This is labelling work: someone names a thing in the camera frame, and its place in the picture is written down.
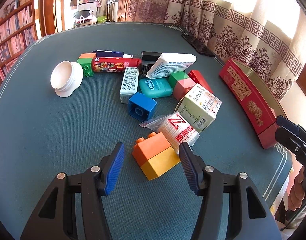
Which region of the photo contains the red biscuit tin box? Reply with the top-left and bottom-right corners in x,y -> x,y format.
219,59 -> 287,149

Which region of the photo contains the orange yellow toy block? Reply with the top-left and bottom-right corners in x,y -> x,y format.
132,132 -> 180,180

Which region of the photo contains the white bandage roll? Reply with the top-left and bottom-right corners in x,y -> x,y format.
139,112 -> 200,154

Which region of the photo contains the white green medicine box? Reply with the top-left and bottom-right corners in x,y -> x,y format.
175,83 -> 222,133

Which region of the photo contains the blue toy block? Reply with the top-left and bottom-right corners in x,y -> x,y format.
128,92 -> 157,122

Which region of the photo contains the patterned white blue box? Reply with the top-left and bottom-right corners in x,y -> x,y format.
120,67 -> 139,104

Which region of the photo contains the green pink toy block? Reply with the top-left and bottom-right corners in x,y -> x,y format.
168,72 -> 195,101

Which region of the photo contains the teal Glide floss case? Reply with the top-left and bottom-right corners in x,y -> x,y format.
138,77 -> 173,99

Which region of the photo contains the red long toy block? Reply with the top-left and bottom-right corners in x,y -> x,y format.
188,70 -> 213,93

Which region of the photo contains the black folding comb brush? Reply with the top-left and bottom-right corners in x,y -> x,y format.
139,64 -> 153,76

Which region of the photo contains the red cylindrical candy tube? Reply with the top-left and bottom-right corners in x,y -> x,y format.
92,57 -> 142,73

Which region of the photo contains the white plastic suction cup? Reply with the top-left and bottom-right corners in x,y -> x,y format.
50,61 -> 84,98

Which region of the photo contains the white tissue pack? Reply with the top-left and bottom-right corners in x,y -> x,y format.
146,53 -> 196,79

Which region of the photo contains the orange green toy block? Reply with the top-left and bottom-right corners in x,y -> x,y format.
77,53 -> 96,77

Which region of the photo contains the person's right hand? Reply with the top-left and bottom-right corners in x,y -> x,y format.
288,166 -> 306,211

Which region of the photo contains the patterned white purple curtain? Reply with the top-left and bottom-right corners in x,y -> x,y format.
119,0 -> 306,100

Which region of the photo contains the black smartphone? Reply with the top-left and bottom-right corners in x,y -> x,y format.
182,34 -> 215,57

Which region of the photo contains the navy blue white tube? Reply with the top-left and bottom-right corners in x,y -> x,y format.
92,50 -> 133,58

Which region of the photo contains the black rectangular lipstick case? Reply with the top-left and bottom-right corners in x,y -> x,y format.
142,51 -> 162,61

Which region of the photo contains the green plastic bowl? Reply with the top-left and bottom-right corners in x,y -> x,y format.
97,15 -> 107,23

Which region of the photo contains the cluttered far side table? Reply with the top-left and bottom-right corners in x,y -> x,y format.
73,0 -> 100,28

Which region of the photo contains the wooden bookshelf with books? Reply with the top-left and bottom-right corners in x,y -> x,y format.
0,0 -> 40,86

